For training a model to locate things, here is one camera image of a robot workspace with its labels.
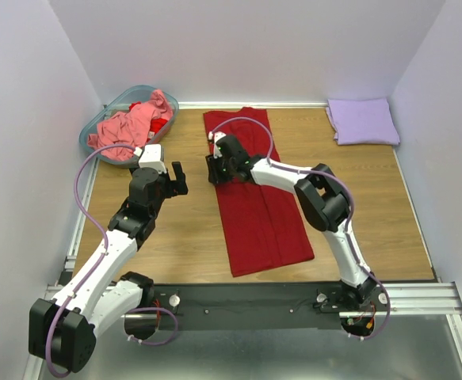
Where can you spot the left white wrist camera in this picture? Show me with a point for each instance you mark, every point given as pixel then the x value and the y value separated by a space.
pixel 151 156

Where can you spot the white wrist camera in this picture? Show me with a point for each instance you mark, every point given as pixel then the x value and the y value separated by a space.
pixel 213 139
pixel 151 156

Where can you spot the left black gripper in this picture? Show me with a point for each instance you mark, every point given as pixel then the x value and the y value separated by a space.
pixel 178 188

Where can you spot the dark red t shirt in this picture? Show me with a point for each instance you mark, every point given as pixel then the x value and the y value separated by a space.
pixel 262 226

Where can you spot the pink t shirt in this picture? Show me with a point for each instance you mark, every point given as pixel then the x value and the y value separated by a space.
pixel 131 127

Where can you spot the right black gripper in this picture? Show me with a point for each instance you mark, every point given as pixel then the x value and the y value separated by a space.
pixel 214 175

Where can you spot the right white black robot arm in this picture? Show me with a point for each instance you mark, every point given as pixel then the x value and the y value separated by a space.
pixel 325 201

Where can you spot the folded lavender t shirt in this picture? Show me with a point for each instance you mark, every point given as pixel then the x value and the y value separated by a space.
pixel 362 122

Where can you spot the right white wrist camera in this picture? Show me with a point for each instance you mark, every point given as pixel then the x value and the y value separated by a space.
pixel 213 139

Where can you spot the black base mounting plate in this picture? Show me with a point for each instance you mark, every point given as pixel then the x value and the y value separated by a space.
pixel 256 306

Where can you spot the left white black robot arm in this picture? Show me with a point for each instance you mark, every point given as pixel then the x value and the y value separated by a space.
pixel 64 330

